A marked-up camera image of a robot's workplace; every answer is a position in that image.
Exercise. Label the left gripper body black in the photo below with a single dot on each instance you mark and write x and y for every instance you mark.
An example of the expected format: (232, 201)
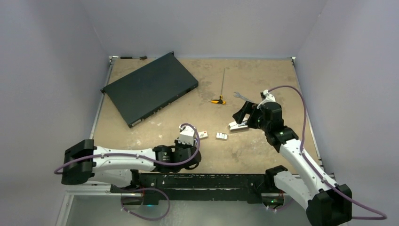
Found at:
(180, 146)

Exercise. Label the yellow black T-handle hex key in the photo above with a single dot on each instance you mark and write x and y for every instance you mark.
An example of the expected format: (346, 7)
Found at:
(220, 99)

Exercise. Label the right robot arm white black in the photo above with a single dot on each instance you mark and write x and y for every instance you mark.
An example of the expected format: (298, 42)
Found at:
(318, 194)

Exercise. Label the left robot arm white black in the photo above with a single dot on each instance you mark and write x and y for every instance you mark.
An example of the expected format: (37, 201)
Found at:
(85, 162)

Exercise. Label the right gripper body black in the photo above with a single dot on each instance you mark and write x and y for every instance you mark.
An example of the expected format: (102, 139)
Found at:
(255, 119)

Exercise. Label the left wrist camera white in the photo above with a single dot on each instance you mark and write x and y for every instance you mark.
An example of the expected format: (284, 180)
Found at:
(186, 135)

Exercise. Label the dark network switch box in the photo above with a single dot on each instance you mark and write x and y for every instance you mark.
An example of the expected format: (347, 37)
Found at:
(143, 92)

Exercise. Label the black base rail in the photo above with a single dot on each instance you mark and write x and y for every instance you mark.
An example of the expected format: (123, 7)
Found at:
(250, 188)

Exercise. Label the silver open-end wrench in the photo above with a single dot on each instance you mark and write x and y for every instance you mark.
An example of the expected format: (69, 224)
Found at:
(238, 95)

